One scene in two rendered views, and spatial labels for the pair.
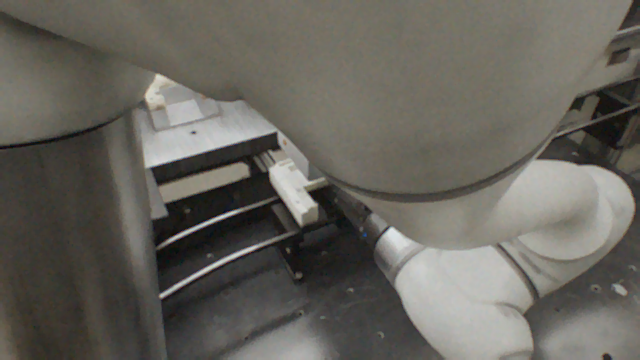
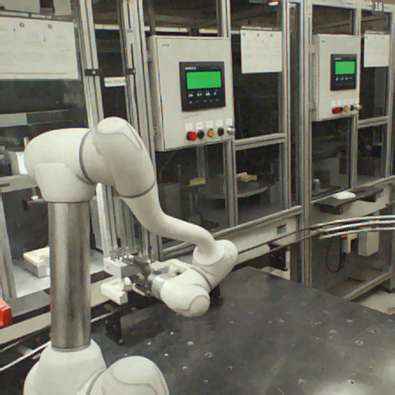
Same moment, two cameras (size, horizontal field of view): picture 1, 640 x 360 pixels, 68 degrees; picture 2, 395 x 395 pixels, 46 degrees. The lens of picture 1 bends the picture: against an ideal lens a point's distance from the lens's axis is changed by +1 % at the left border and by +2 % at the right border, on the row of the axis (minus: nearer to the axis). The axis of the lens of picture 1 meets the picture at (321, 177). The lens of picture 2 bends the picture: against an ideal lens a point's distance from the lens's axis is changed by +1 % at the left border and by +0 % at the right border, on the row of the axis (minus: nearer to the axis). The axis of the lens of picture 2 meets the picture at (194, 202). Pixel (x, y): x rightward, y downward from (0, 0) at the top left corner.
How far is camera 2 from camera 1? 100 cm
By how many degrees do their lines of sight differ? 28
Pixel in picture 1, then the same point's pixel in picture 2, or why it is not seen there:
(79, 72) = (88, 190)
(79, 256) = (82, 226)
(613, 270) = (279, 315)
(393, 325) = (172, 350)
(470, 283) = (184, 280)
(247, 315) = not seen: hidden behind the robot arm
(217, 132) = not seen: hidden behind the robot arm
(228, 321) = not seen: hidden behind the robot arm
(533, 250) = (202, 264)
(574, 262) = (215, 264)
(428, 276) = (170, 284)
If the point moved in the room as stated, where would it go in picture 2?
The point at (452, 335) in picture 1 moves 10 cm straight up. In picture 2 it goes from (180, 297) to (177, 265)
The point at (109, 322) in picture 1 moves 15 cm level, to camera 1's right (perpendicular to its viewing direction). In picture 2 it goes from (85, 245) to (144, 237)
